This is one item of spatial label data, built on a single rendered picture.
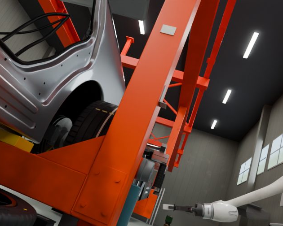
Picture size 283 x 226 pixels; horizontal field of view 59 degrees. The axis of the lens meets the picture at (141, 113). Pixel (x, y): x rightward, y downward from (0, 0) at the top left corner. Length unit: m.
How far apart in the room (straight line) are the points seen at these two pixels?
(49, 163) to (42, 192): 0.12
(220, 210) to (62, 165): 0.96
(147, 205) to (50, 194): 4.21
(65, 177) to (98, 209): 0.19
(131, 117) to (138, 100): 0.09
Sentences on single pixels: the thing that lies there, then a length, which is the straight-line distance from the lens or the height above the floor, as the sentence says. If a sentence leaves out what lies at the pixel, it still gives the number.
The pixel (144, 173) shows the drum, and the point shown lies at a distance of 1.53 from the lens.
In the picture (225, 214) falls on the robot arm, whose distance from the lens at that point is 1.65.
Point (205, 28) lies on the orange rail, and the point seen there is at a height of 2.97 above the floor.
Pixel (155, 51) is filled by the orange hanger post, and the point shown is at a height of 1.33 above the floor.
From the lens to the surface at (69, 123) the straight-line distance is 1.84.
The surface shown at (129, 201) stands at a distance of 1.42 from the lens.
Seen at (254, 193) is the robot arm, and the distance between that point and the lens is 1.81.
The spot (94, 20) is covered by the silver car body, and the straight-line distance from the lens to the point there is 1.65.
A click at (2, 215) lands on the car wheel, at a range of 0.78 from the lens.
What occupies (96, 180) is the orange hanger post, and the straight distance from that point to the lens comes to 1.06.
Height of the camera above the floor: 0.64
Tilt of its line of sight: 19 degrees up
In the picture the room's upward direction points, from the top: 22 degrees clockwise
